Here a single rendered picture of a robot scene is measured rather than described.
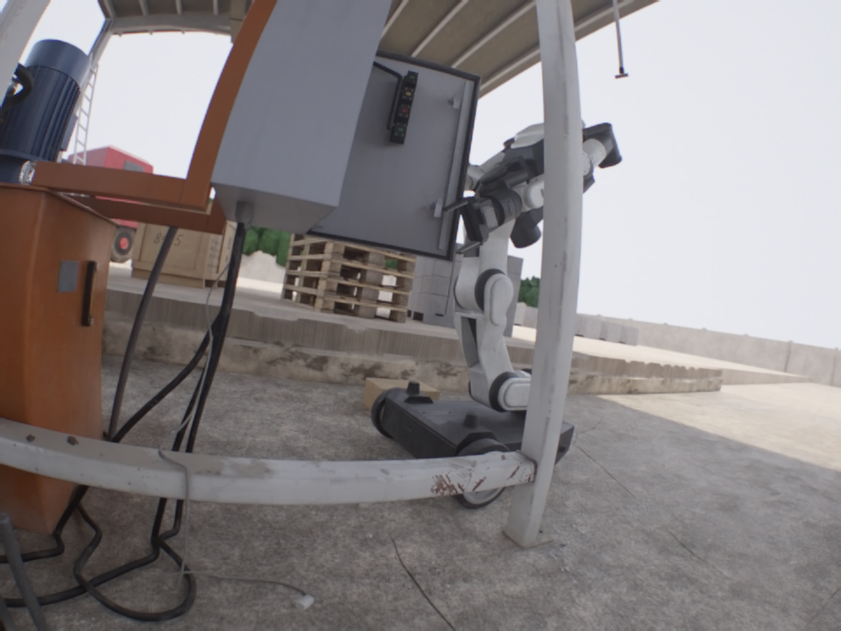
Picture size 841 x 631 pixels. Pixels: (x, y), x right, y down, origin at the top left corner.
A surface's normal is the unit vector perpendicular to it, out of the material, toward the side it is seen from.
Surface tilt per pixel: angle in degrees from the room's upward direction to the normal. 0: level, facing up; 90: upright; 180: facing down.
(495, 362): 90
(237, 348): 94
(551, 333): 100
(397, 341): 89
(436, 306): 90
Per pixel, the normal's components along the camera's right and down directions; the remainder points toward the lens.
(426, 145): 0.22, 0.07
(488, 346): 0.39, 0.51
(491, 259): 0.48, 0.11
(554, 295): -0.90, 0.03
